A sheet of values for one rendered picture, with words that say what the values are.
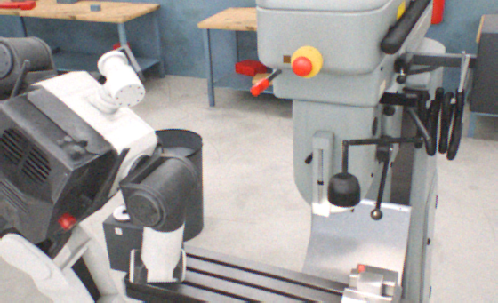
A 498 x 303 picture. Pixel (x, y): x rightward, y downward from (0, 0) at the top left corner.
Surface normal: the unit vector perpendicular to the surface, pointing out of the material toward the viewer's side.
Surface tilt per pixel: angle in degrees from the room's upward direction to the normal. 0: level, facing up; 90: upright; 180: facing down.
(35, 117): 35
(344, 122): 90
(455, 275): 0
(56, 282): 90
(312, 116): 90
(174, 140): 86
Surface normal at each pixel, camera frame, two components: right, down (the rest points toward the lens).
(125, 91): 0.45, 0.71
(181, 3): -0.41, 0.41
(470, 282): -0.05, -0.91
